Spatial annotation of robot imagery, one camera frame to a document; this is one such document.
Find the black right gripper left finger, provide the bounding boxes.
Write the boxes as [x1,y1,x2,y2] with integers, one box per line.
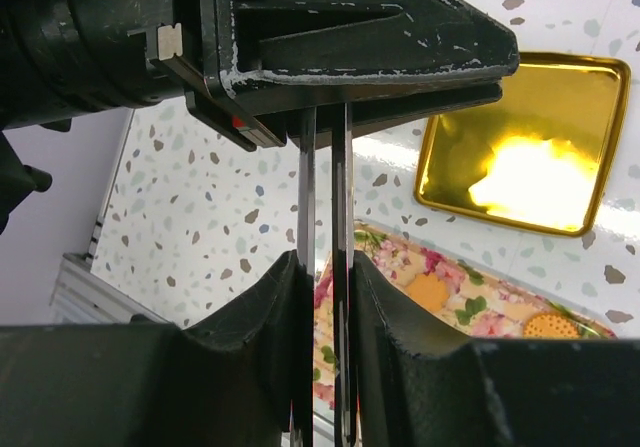
[1,251,305,446]

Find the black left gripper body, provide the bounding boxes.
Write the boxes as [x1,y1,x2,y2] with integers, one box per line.
[1,0,199,129]

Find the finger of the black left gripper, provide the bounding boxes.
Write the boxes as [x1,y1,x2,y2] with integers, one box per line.
[200,0,519,100]
[185,82,502,151]

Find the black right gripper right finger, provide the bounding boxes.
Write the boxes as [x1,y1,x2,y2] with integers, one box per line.
[353,255,639,446]

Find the silver metal tongs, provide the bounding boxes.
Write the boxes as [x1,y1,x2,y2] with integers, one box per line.
[290,103,357,446]

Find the tan dotted round cookie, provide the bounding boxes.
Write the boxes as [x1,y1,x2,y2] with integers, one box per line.
[522,313,580,339]

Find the floral serving tray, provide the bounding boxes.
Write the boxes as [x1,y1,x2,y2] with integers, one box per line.
[312,220,618,413]

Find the orange round cookie top right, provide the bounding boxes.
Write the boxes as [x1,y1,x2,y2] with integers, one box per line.
[406,274,450,313]

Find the gold tin lid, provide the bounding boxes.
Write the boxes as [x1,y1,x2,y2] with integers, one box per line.
[414,52,632,237]

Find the aluminium front rail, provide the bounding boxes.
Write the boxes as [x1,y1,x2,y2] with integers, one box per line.
[49,216,171,326]

